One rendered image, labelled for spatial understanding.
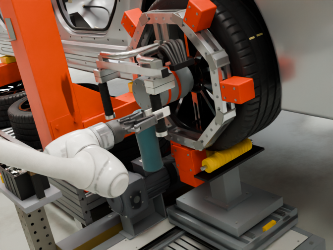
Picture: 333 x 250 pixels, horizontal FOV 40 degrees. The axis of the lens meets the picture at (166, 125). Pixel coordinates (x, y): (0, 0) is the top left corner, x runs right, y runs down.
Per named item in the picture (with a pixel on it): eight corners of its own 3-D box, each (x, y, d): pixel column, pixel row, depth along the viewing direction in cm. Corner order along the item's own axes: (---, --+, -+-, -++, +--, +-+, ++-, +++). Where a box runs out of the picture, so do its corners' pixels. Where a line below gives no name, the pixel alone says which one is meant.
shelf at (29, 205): (63, 196, 199) (61, 190, 198) (26, 214, 190) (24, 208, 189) (25, 170, 232) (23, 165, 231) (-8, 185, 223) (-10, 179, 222)
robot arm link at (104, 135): (103, 157, 139) (119, 150, 143) (96, 130, 136) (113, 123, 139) (88, 151, 146) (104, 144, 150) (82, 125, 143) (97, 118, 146)
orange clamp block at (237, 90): (236, 93, 163) (255, 97, 156) (221, 101, 159) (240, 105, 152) (234, 75, 161) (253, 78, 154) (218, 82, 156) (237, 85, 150)
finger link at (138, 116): (124, 133, 148) (121, 132, 149) (146, 119, 156) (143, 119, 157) (121, 121, 147) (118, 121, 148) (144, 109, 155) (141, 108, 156)
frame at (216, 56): (242, 155, 171) (223, 8, 151) (230, 161, 167) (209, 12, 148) (154, 127, 212) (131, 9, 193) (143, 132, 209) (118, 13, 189)
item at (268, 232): (298, 223, 207) (297, 205, 204) (245, 265, 188) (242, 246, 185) (220, 191, 246) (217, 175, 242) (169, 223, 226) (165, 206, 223)
